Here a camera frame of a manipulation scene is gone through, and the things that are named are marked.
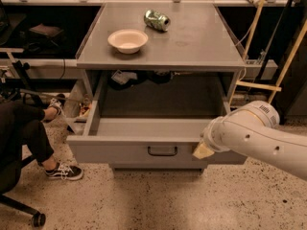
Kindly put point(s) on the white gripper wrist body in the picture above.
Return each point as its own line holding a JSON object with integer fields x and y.
{"x": 211, "y": 138}

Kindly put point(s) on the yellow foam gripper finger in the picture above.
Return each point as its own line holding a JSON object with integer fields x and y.
{"x": 202, "y": 151}

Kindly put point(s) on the grey top drawer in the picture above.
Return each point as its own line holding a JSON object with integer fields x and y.
{"x": 153, "y": 126}

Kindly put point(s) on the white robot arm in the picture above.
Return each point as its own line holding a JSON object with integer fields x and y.
{"x": 251, "y": 130}

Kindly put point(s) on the grey drawer cabinet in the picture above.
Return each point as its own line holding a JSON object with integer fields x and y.
{"x": 196, "y": 42}

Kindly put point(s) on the crushed green soda can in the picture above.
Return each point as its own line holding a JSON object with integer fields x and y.
{"x": 157, "y": 20}

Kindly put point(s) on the black white sneaker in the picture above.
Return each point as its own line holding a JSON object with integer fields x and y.
{"x": 65, "y": 172}

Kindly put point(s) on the seated person black trousers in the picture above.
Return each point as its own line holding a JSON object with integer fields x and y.
{"x": 21, "y": 124}

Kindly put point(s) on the wooden stick frame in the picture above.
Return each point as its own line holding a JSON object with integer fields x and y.
{"x": 264, "y": 56}

